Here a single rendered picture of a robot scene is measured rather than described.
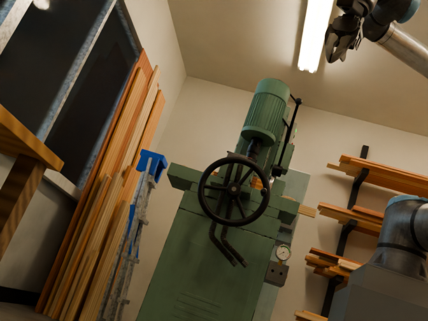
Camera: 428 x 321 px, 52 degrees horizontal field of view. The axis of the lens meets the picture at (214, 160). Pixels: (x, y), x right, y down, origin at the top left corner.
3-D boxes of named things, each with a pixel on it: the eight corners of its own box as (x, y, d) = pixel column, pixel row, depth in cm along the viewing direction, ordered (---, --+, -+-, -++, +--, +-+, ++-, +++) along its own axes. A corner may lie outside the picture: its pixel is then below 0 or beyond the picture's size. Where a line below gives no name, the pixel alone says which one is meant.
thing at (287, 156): (272, 165, 232) (280, 140, 237) (271, 171, 240) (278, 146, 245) (288, 170, 231) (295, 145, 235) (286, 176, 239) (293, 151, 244)
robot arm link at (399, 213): (399, 258, 152) (409, 211, 157) (442, 261, 136) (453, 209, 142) (366, 242, 147) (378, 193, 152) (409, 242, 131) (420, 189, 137)
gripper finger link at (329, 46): (332, 72, 125) (343, 46, 127) (328, 60, 120) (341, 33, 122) (321, 71, 126) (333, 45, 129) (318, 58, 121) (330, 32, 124)
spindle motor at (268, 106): (240, 127, 212) (259, 73, 222) (239, 141, 228) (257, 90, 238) (276, 137, 209) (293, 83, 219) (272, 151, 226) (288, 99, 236)
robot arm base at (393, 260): (420, 295, 145) (426, 265, 148) (434, 286, 128) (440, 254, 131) (361, 276, 151) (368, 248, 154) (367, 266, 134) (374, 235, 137)
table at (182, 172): (162, 166, 188) (167, 153, 190) (171, 186, 216) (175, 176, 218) (300, 210, 179) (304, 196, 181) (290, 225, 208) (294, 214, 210)
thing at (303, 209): (202, 181, 211) (204, 173, 212) (202, 182, 213) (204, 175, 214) (314, 217, 203) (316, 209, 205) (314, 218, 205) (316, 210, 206)
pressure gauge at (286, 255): (272, 262, 175) (278, 242, 178) (271, 262, 179) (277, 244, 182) (288, 267, 174) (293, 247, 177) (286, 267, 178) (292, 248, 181)
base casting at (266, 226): (177, 207, 191) (184, 188, 194) (188, 233, 245) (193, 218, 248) (276, 240, 185) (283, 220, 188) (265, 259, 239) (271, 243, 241)
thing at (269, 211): (189, 190, 194) (192, 181, 195) (193, 202, 213) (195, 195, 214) (277, 218, 188) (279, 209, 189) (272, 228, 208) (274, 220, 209)
